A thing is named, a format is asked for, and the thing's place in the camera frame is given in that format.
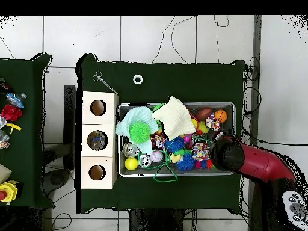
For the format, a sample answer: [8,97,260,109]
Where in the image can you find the small green spiky toy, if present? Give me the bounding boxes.
[128,121,152,144]

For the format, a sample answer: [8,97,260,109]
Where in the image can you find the light blue muslin cloth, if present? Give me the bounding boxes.
[115,105,159,155]

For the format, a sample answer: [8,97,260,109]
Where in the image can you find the cream knitted cloth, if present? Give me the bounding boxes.
[152,95,197,141]

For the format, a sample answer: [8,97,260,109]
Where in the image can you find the clear bottle blue label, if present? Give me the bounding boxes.
[89,131,108,150]

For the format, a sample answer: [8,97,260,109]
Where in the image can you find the wooden box with three holes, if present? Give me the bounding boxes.
[81,91,120,189]

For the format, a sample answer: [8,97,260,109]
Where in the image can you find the blue spiky ball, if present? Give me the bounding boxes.
[164,135,185,154]

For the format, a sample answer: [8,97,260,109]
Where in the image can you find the plain yellow ball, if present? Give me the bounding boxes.
[124,157,139,171]

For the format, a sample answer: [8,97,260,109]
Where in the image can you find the dark green tablecloth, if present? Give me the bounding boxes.
[75,53,246,214]
[0,53,55,209]

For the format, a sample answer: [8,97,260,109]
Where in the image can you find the brown football toy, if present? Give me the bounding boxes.
[194,107,214,122]

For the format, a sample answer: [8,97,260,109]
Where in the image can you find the colourful spotted cloth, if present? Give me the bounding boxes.
[205,112,221,132]

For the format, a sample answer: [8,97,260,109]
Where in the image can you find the orange basketball toy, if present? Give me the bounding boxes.
[214,109,229,123]

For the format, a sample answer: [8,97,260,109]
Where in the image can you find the silver scissors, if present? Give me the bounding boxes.
[92,71,119,95]

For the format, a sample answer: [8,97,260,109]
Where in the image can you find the black upright panel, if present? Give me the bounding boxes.
[63,84,76,169]

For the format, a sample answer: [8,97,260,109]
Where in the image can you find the yellow plastic piece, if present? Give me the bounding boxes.
[5,122,22,135]

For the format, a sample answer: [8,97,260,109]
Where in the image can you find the blue and clear packet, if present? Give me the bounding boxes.
[5,92,27,109]

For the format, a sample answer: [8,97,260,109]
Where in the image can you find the red crumpled item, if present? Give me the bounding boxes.
[1,103,23,122]

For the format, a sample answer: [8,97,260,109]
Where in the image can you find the clear plastic packet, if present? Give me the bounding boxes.
[0,129,10,150]

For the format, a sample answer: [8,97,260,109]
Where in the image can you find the beige box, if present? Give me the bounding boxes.
[0,164,12,184]

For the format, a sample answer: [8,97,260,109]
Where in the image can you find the yellow emergency stop button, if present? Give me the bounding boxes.
[0,180,19,205]

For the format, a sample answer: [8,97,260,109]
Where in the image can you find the wire mesh bin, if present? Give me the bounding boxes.
[117,102,236,178]

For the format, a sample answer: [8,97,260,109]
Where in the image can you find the thin black cable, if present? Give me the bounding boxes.
[170,15,197,64]
[242,129,308,147]
[151,15,176,64]

